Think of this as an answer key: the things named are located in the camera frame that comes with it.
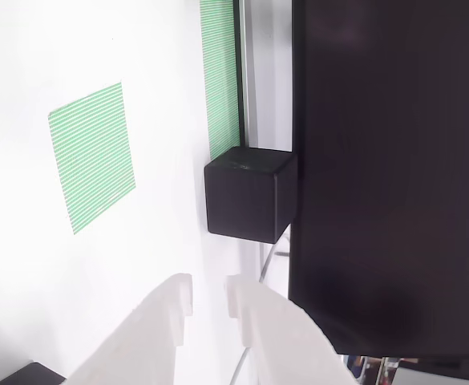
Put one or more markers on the black cube with scuffed face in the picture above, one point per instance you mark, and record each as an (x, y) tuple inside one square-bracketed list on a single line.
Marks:
[(238, 196)]

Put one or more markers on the green striped tape square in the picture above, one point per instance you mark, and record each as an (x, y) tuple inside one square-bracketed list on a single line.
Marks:
[(94, 160)]

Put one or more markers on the black flat panel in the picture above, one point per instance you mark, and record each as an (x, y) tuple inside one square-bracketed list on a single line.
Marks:
[(378, 160)]

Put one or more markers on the green striped tape strip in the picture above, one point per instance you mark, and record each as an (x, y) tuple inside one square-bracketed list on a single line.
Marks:
[(220, 80)]

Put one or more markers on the silver metal edge rail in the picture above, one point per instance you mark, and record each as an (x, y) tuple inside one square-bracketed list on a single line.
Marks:
[(248, 80)]

